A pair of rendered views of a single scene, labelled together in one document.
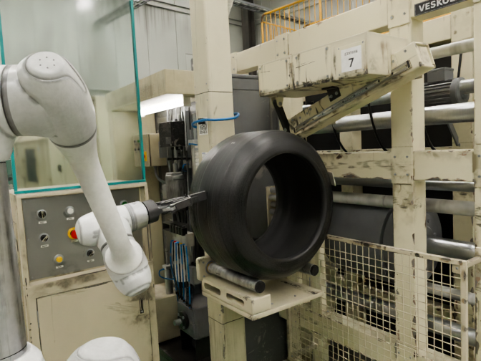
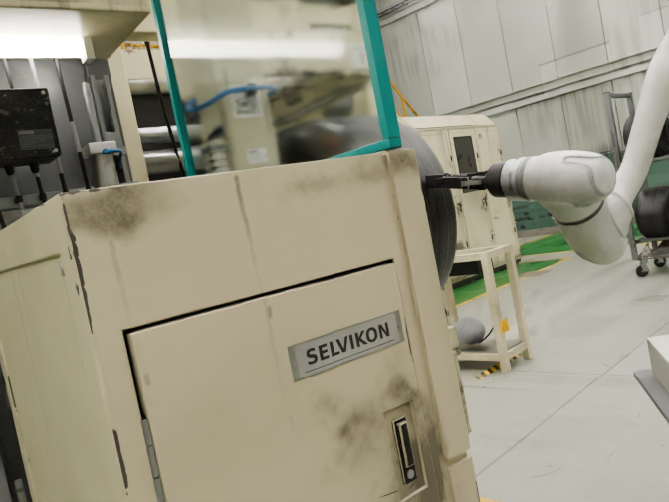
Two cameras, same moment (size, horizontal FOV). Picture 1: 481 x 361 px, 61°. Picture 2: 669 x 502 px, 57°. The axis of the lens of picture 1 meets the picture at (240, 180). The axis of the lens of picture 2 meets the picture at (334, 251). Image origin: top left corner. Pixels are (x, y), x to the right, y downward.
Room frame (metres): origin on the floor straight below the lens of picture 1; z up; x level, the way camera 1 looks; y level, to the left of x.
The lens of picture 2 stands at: (1.72, 1.61, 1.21)
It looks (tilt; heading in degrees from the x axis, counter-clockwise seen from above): 3 degrees down; 269
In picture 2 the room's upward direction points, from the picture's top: 11 degrees counter-clockwise
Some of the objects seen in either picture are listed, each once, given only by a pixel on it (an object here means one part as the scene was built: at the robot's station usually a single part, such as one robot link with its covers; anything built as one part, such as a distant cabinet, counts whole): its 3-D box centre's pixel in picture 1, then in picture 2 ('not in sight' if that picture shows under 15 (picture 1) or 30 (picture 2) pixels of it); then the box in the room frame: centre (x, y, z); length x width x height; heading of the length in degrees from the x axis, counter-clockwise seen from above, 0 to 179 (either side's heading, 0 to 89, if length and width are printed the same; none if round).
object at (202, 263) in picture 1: (235, 260); not in sight; (1.81, 0.04, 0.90); 0.40 x 0.03 x 0.10; 125
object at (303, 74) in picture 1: (325, 71); not in sight; (1.74, -0.38, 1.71); 0.61 x 0.25 x 0.15; 35
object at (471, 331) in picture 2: not in sight; (472, 308); (0.79, -2.70, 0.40); 0.60 x 0.35 x 0.80; 134
